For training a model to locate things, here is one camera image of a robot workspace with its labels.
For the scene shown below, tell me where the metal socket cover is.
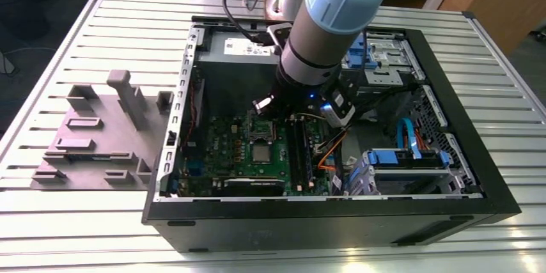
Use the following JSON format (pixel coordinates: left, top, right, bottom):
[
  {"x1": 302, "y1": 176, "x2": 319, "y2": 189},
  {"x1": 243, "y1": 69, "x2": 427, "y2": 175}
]
[{"x1": 247, "y1": 115, "x2": 278, "y2": 142}]

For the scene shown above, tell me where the CPU with silver top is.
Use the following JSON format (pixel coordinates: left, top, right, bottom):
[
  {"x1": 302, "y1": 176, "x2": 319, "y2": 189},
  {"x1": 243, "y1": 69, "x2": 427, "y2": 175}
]
[{"x1": 253, "y1": 144, "x2": 275, "y2": 163}]

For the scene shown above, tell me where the CPU socket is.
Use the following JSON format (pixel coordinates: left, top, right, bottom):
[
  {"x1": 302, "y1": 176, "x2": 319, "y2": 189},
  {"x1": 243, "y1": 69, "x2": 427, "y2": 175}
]
[{"x1": 249, "y1": 140, "x2": 278, "y2": 165}]

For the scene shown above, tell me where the black RAM slot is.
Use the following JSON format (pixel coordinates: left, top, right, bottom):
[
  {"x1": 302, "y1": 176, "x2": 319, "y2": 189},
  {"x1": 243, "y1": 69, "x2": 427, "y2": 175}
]
[
  {"x1": 285, "y1": 116, "x2": 302, "y2": 191},
  {"x1": 297, "y1": 116, "x2": 315, "y2": 190},
  {"x1": 290, "y1": 116, "x2": 306, "y2": 191}
]

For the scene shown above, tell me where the blue plastic drive latch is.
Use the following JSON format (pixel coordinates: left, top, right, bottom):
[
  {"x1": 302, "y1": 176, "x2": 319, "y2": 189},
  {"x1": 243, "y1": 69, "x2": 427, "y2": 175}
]
[{"x1": 345, "y1": 35, "x2": 379, "y2": 71}]

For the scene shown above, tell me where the silver drive cage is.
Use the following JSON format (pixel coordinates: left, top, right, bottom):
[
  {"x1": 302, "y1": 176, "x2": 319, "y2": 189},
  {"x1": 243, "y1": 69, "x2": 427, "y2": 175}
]
[{"x1": 341, "y1": 29, "x2": 427, "y2": 87}]

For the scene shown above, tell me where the grey power supply unit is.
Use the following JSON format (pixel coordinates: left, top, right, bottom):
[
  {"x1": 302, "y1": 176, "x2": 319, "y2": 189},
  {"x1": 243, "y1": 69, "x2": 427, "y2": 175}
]
[{"x1": 195, "y1": 29, "x2": 283, "y2": 66}]

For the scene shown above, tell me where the green motherboard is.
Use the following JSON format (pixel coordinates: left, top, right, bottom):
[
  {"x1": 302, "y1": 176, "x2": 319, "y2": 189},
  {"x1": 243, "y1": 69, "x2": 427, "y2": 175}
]
[{"x1": 179, "y1": 114, "x2": 338, "y2": 197}]

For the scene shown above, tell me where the black graphics card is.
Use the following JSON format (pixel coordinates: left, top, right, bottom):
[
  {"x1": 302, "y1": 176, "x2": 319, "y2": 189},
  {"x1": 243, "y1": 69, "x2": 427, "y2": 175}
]
[{"x1": 223, "y1": 176, "x2": 287, "y2": 196}]

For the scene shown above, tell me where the hard disk in blue carrier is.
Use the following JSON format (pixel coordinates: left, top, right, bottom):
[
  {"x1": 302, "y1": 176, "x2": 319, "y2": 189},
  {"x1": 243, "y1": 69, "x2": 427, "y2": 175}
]
[{"x1": 367, "y1": 148, "x2": 453, "y2": 171}]

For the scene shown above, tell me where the silver disk bay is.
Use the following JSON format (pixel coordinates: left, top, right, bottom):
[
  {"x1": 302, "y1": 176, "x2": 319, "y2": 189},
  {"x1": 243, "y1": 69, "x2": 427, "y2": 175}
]
[{"x1": 345, "y1": 150, "x2": 478, "y2": 196}]

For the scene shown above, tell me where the black PC case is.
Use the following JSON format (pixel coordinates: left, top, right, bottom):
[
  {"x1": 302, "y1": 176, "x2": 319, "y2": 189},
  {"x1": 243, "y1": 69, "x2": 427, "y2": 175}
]
[{"x1": 140, "y1": 13, "x2": 524, "y2": 253}]

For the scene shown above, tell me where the grey parts rack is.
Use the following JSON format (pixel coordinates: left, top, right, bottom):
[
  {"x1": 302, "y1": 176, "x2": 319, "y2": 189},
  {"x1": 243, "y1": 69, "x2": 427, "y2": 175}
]
[{"x1": 30, "y1": 68, "x2": 179, "y2": 192}]

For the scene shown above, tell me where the RAM stick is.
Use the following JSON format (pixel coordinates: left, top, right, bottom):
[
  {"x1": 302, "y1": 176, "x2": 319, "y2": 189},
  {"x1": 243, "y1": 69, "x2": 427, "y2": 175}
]
[{"x1": 63, "y1": 154, "x2": 130, "y2": 162}]

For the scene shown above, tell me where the wooden cabinet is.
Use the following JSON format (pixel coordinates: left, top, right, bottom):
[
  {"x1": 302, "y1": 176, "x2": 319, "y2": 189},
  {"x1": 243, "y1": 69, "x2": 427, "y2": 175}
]
[{"x1": 438, "y1": 0, "x2": 546, "y2": 58}]

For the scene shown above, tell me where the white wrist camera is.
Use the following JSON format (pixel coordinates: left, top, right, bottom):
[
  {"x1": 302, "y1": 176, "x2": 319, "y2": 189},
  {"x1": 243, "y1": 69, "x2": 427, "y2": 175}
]
[{"x1": 318, "y1": 86, "x2": 358, "y2": 127}]

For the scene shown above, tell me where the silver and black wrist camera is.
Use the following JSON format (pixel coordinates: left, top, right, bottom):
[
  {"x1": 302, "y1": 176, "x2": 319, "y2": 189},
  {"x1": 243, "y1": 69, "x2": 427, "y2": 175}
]
[{"x1": 254, "y1": 22, "x2": 294, "y2": 49}]

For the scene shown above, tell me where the orange data cable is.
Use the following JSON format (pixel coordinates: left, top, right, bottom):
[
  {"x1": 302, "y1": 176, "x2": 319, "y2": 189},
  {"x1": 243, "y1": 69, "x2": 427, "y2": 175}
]
[{"x1": 318, "y1": 132, "x2": 349, "y2": 171}]

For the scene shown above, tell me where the black cable bundle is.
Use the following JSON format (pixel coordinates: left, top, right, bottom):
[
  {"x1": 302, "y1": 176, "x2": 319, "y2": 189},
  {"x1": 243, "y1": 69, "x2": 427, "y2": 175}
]
[{"x1": 327, "y1": 82, "x2": 422, "y2": 146}]

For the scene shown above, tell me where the blue flat data cable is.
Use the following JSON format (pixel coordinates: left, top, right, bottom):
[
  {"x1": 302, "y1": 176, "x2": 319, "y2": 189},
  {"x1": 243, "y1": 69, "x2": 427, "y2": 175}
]
[
  {"x1": 397, "y1": 118, "x2": 426, "y2": 159},
  {"x1": 343, "y1": 157, "x2": 363, "y2": 196}
]

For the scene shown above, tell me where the black camera cable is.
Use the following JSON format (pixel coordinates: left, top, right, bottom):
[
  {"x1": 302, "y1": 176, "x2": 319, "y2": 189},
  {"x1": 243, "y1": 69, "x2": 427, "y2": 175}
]
[{"x1": 223, "y1": 0, "x2": 269, "y2": 47}]

